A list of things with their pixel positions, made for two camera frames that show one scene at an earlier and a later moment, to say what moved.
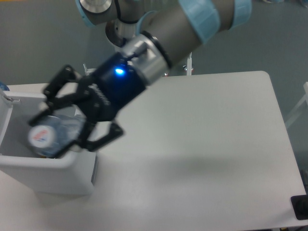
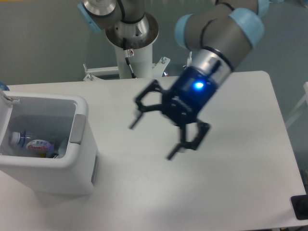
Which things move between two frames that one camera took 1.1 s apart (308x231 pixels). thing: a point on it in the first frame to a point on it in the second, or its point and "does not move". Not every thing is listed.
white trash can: [72, 173] does not move
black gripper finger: [96, 136] to [202, 128]
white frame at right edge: [305, 87] does not move
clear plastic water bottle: [49, 135] to [35, 146]
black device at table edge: [300, 205] does not move
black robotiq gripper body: [115, 84] to [182, 104]
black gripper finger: [66, 74] to [155, 85]
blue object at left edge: [4, 87] does not move
